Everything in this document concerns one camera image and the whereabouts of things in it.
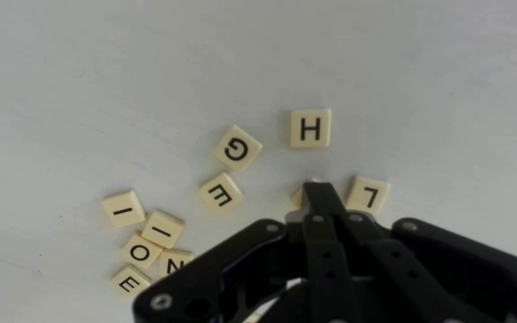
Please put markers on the cream letter tile H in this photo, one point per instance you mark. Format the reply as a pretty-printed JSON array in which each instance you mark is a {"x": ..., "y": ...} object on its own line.
[{"x": 309, "y": 127}]

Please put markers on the cream letter tile O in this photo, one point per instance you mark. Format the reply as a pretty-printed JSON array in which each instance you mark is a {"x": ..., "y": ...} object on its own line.
[{"x": 141, "y": 251}]

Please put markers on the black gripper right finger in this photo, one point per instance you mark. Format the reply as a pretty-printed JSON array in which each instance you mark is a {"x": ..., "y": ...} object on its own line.
[{"x": 449, "y": 269}]

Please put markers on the cream letter tile E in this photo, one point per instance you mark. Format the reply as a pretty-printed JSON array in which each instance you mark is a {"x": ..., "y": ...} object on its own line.
[
  {"x": 221, "y": 192},
  {"x": 130, "y": 281}
]

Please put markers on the cream letter tile N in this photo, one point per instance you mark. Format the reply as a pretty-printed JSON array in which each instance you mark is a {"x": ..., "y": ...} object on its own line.
[{"x": 173, "y": 262}]

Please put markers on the cream letter tile L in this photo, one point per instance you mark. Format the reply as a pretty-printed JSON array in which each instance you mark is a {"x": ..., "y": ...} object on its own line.
[{"x": 369, "y": 195}]

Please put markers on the cream letter tile I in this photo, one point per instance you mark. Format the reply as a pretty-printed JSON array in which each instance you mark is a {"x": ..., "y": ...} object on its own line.
[
  {"x": 123, "y": 210},
  {"x": 162, "y": 228}
]

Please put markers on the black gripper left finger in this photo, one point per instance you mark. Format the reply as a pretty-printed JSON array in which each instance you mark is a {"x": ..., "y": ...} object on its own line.
[{"x": 322, "y": 238}]

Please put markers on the cream letter tile G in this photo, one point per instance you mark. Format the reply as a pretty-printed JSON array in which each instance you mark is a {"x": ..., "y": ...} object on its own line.
[{"x": 238, "y": 147}]

